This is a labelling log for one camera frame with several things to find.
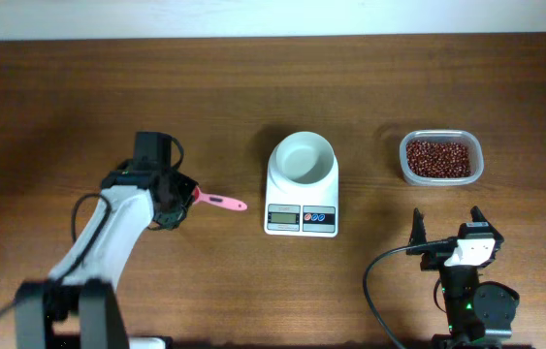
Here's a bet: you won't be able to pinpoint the clear plastic container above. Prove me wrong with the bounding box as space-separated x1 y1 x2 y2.
399 129 485 186

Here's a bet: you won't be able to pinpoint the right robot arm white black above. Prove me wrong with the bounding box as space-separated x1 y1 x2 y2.
407 206 520 349

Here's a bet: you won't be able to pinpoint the left black camera cable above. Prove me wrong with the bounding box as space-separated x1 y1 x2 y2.
0 192 113 349

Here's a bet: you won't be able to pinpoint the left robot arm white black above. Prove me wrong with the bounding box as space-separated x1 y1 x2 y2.
15 132 197 349

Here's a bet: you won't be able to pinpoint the pink measuring scoop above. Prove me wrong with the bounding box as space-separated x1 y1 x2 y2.
193 186 248 211

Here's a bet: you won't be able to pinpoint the white digital kitchen scale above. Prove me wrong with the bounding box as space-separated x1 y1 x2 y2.
264 151 340 238

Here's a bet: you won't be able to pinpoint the right black camera cable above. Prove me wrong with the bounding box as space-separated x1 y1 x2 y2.
362 238 457 349

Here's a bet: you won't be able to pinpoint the white round bowl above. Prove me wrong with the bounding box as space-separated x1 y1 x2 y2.
272 131 337 186

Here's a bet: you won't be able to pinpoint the black camera cable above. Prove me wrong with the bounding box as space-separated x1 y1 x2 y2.
0 192 113 349
362 238 457 349

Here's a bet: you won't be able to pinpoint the red beans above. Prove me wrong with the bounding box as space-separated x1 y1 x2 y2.
405 141 470 178

